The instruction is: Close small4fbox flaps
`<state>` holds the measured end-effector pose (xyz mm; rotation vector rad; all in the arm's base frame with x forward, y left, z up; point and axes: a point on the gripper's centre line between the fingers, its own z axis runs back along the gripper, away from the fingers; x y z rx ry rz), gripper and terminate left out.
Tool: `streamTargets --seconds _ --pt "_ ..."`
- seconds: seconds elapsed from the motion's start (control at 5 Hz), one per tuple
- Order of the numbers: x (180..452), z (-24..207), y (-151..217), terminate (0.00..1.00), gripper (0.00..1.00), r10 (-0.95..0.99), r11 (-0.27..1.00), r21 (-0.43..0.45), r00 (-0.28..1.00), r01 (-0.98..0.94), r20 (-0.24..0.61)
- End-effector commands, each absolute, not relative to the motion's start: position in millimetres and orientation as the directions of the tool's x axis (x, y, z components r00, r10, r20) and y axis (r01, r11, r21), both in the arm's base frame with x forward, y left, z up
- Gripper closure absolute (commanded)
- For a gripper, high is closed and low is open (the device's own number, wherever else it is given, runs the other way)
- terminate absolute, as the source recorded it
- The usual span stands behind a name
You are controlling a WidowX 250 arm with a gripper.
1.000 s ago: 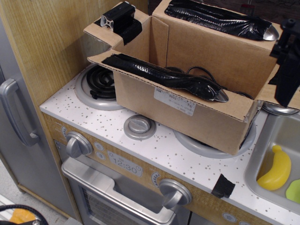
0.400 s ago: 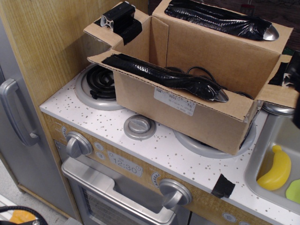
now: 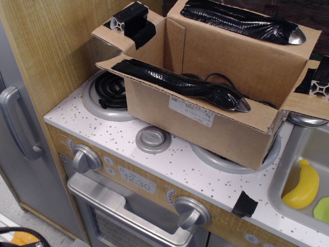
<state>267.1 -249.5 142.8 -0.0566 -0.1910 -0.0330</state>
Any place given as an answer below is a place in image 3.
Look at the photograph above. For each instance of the brown cardboard box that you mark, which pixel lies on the brown cardboard box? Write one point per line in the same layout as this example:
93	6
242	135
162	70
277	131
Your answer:
266	73

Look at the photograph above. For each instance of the grey round top knob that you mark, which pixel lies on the grey round top knob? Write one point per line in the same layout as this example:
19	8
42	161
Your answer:
153	140

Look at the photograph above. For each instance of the taped spoon on front flap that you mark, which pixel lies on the taped spoon on front flap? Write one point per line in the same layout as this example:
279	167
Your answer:
221	95

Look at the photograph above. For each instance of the taped spoon on flap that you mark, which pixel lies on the taped spoon on flap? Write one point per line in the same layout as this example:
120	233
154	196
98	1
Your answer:
221	95
266	28

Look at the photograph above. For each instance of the oven clock display panel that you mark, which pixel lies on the oven clock display panel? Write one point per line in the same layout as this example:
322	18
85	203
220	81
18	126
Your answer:
137	180

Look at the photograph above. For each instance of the black coil left burner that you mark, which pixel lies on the black coil left burner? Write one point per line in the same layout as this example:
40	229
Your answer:
104	96

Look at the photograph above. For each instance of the grey left oven knob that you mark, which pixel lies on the grey left oven knob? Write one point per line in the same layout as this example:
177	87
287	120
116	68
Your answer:
85	159

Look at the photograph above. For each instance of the grey oven knob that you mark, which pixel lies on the grey oven knob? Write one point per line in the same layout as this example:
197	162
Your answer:
85	159
191	212

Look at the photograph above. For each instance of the grey right oven knob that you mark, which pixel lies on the grey right oven knob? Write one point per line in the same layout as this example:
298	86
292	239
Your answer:
191	212

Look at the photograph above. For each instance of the taped aluminium profile left flap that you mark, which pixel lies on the taped aluminium profile left flap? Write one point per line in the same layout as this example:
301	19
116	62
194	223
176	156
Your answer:
133	23

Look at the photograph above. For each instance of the taped aluminium profile flap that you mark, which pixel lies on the taped aluminium profile flap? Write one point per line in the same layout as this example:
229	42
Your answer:
315	82
133	23

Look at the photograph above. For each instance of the black tape piece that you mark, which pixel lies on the black tape piece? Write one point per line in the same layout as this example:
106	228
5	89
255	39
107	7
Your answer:
245	206

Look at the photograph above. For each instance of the taped spoon on back flap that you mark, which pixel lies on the taped spoon on back flap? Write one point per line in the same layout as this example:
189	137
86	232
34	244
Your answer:
266	28

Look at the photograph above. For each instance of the steel pot lid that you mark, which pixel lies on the steel pot lid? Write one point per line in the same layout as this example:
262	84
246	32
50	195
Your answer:
306	121

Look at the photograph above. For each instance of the grey toy fridge door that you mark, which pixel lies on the grey toy fridge door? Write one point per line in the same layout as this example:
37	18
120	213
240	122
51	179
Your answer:
36	185

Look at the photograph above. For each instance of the silver sink basin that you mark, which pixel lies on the silver sink basin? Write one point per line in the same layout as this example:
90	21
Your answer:
310	144

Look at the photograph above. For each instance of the yellow toy banana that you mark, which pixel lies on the yellow toy banana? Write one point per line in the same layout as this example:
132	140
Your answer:
307	188

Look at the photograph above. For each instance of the taped aluminium profile right flap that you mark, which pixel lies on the taped aluminium profile right flap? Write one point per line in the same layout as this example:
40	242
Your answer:
315	82

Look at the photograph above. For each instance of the green toy piece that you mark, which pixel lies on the green toy piece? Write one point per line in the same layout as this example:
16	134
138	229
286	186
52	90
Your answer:
320	211

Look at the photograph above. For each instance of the orange object bottom left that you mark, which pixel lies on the orange object bottom left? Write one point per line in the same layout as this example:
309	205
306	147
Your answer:
23	238

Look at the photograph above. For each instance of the silver oven door handle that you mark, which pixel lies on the silver oven door handle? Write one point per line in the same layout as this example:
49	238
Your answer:
109	222

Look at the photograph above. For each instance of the grey fridge door handle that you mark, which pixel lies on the grey fridge door handle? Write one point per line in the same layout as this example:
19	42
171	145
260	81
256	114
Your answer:
9	97

